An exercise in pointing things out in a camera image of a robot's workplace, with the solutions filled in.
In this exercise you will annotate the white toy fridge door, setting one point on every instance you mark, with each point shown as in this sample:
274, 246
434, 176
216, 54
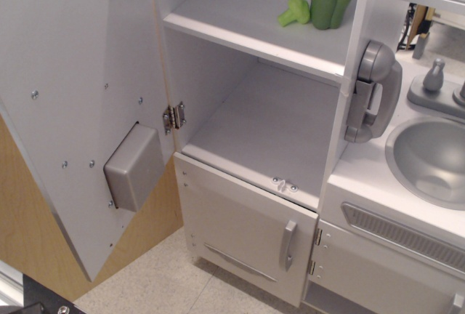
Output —
76, 76

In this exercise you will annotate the metal fridge door hinge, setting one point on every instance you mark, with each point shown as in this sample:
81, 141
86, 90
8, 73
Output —
174, 118

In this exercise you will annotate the white toy kitchen cabinet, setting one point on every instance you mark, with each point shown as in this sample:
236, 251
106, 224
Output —
264, 101

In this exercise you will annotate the white toy freezer door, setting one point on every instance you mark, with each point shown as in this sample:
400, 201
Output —
239, 227

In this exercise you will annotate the green toy broccoli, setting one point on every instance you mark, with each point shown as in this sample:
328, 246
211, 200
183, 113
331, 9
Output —
297, 11

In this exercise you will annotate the grey toy telephone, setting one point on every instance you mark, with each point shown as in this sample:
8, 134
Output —
375, 95

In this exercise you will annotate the white toy oven door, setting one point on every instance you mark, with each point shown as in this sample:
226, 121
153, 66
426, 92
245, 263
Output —
378, 278

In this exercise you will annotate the grey toy sink basin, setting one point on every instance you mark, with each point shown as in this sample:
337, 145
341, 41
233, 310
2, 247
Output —
426, 155

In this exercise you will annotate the grey toy faucet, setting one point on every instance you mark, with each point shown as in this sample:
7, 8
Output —
434, 92

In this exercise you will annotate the light wooden board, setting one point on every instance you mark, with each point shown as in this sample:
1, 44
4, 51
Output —
32, 242

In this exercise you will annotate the grey oven vent panel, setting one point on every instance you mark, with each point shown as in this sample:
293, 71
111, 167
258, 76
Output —
403, 236

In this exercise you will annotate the grey freezer door handle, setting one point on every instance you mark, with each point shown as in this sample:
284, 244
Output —
285, 257

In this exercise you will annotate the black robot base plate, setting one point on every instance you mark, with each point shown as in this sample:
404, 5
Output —
22, 294

